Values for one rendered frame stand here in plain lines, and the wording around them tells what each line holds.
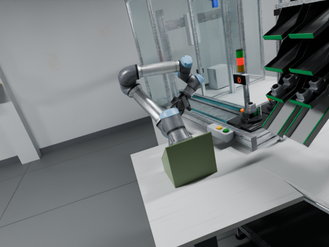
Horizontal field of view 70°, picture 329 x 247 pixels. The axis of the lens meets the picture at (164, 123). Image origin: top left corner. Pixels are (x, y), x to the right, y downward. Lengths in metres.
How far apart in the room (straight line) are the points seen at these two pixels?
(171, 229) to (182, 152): 0.38
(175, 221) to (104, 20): 3.66
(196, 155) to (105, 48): 3.31
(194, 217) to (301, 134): 0.71
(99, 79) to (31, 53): 1.10
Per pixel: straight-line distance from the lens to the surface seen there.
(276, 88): 1.40
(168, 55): 2.47
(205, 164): 1.37
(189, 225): 1.16
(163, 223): 1.20
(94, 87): 4.41
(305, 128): 1.44
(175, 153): 1.25
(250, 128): 1.62
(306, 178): 1.39
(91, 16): 4.34
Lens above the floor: 1.70
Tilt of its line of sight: 23 degrees down
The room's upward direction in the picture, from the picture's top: 13 degrees counter-clockwise
